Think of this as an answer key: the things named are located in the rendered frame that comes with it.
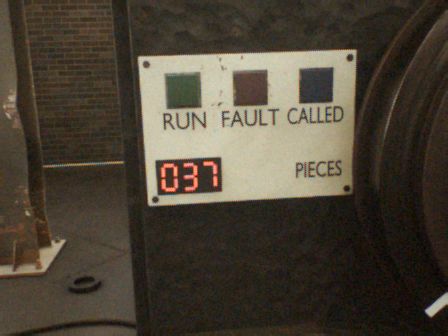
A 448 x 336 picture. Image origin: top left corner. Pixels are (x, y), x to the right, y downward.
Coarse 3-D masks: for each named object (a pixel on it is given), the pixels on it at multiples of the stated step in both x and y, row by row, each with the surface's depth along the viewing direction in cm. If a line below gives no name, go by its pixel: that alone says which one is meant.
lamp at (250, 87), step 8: (248, 72) 55; (256, 72) 55; (264, 72) 56; (240, 80) 55; (248, 80) 55; (256, 80) 56; (264, 80) 56; (240, 88) 56; (248, 88) 56; (256, 88) 56; (264, 88) 56; (240, 96) 56; (248, 96) 56; (256, 96) 56; (264, 96) 56
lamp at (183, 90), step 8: (168, 80) 55; (176, 80) 55; (184, 80) 55; (192, 80) 55; (168, 88) 55; (176, 88) 55; (184, 88) 55; (192, 88) 55; (168, 96) 55; (176, 96) 55; (184, 96) 55; (192, 96) 55; (176, 104) 55; (184, 104) 55; (192, 104) 55
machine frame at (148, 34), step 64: (128, 0) 55; (192, 0) 55; (256, 0) 56; (320, 0) 57; (384, 0) 58; (128, 64) 64; (128, 128) 66; (128, 192) 68; (192, 256) 62; (256, 256) 63; (320, 256) 64; (192, 320) 64; (256, 320) 65; (320, 320) 66; (384, 320) 66
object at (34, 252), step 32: (0, 0) 271; (0, 32) 275; (0, 64) 278; (0, 96) 282; (32, 96) 313; (0, 128) 286; (32, 128) 317; (0, 160) 290; (32, 160) 321; (0, 192) 294; (32, 192) 326; (0, 224) 298; (32, 224) 300; (0, 256) 302; (32, 256) 304
